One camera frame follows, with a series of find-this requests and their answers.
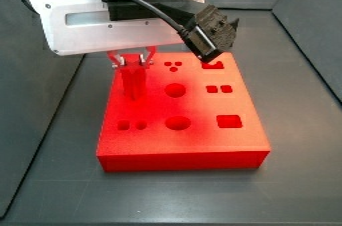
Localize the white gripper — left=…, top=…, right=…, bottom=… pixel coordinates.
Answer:
left=29, top=0, right=182, bottom=68

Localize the red star peg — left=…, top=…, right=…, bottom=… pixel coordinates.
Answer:
left=120, top=54, right=147, bottom=100

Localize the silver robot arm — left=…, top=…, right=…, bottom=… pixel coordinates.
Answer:
left=24, top=0, right=204, bottom=64

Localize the dark grey curved holder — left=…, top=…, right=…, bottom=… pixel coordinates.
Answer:
left=230, top=18, right=239, bottom=32

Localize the red shape sorter block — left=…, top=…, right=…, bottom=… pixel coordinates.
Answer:
left=96, top=52, right=271, bottom=172

